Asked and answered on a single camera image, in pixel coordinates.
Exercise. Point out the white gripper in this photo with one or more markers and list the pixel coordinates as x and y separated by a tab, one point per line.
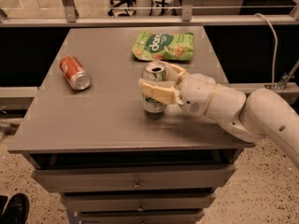
195	92

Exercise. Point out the green white 7up can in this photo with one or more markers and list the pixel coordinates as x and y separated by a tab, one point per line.
152	73

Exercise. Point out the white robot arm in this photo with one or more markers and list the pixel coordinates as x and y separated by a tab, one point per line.
263	113

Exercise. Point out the red soda can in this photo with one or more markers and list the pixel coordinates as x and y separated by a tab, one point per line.
77	76

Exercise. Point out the green snack bag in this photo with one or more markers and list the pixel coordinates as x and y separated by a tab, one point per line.
163	47

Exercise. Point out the grey metal railing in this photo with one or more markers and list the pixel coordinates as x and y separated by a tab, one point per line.
93	13

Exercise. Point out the black office chair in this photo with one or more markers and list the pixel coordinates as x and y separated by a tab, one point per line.
121	8

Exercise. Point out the grey drawer cabinet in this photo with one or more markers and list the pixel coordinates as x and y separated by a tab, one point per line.
112	162

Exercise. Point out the black shoe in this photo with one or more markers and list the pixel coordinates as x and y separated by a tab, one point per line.
14	210

